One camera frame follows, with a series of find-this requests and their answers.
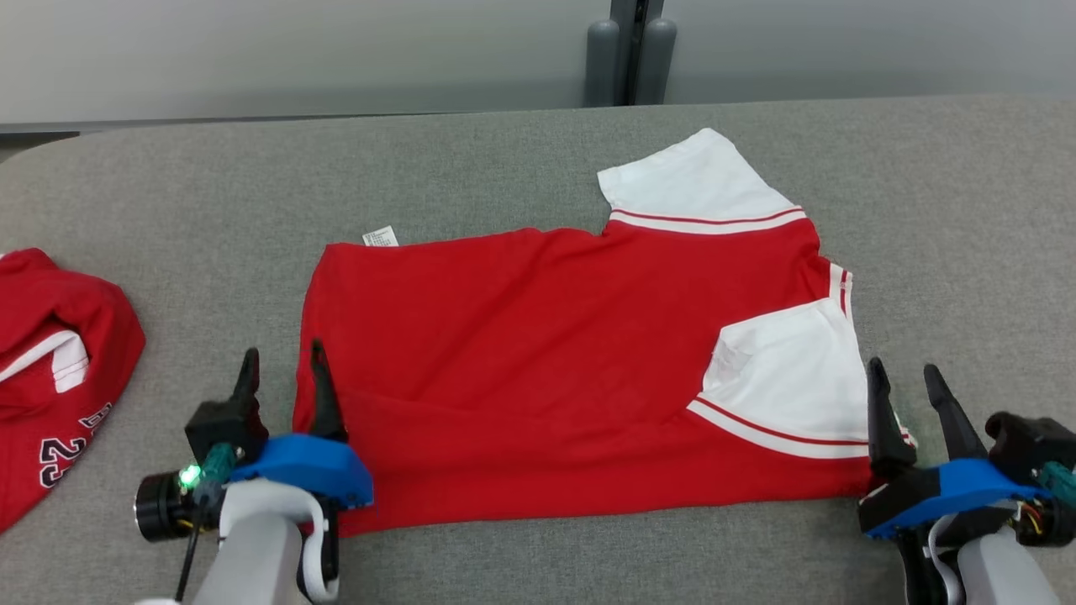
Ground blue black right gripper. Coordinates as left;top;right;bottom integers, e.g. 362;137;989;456
857;356;1053;540

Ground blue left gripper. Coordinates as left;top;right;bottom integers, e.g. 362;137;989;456
229;338;376;512

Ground red white basketball shorts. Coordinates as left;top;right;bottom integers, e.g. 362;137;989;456
0;248;146;532

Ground red white Bulls jersey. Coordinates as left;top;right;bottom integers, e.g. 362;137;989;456
292;128;919;537

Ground white flat ribbon cable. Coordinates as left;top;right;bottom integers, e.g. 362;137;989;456
925;511;966;605
298;494;341;603

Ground grey rounded wall post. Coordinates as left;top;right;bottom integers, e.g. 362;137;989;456
586;18;621;108
635;17;678;106

